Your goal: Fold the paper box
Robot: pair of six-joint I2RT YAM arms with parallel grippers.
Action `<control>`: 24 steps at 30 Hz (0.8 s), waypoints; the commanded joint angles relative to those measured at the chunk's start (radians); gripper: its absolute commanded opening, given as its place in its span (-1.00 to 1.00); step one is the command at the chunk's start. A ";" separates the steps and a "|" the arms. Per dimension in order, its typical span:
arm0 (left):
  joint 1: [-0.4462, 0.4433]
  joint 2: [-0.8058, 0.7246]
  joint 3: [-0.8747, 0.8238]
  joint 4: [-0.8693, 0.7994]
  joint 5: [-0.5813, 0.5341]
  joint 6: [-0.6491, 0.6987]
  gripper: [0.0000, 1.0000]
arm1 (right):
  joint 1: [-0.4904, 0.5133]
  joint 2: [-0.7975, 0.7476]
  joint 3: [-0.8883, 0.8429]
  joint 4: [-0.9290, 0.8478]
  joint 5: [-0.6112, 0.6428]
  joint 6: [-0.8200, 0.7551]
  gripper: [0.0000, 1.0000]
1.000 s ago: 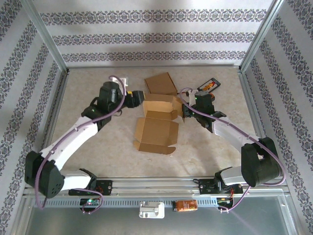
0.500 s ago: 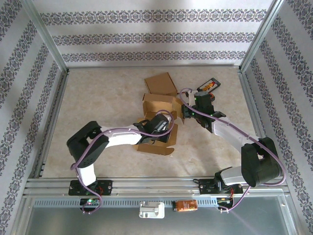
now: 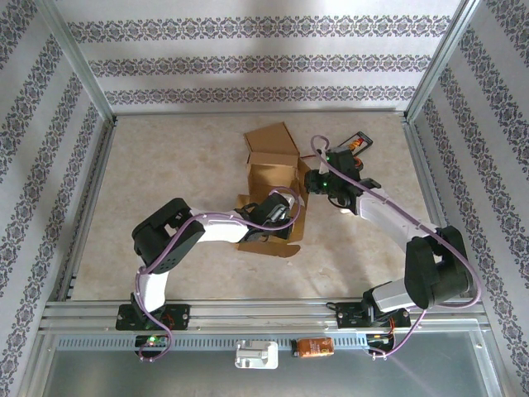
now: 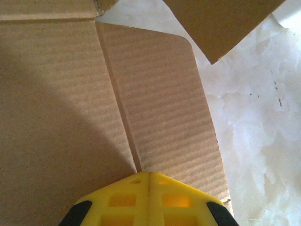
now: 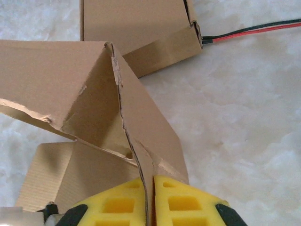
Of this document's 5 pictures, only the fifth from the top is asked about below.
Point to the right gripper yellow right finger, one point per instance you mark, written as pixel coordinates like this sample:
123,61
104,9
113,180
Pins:
183,209

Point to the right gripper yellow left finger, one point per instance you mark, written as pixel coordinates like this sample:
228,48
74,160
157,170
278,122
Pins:
117,209

